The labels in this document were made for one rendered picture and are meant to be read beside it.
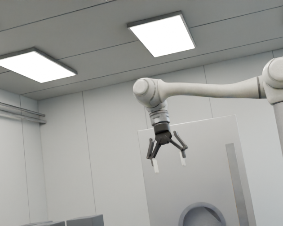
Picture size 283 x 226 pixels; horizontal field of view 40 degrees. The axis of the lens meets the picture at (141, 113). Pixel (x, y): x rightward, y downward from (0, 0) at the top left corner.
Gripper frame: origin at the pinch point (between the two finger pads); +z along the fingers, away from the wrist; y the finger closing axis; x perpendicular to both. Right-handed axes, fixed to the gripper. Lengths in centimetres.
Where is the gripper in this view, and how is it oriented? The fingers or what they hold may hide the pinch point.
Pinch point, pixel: (170, 167)
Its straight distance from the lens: 176.4
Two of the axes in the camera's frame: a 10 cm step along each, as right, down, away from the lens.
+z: 1.8, 9.4, -3.0
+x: 4.6, 1.9, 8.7
